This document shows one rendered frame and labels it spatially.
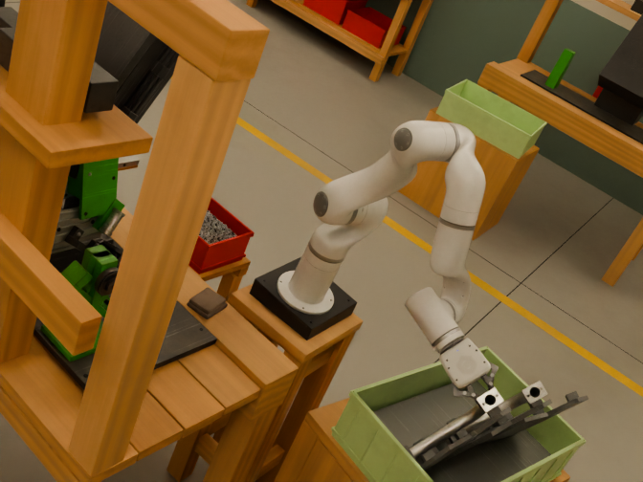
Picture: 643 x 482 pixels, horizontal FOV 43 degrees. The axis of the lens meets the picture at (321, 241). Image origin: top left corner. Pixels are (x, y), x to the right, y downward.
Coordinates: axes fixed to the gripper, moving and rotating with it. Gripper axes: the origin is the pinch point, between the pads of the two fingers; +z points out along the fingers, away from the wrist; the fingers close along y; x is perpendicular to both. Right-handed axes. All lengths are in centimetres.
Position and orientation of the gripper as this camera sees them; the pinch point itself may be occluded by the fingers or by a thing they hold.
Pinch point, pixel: (487, 398)
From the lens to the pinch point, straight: 209.9
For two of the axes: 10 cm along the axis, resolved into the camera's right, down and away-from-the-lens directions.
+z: 5.2, 7.9, -3.2
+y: 8.5, -5.3, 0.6
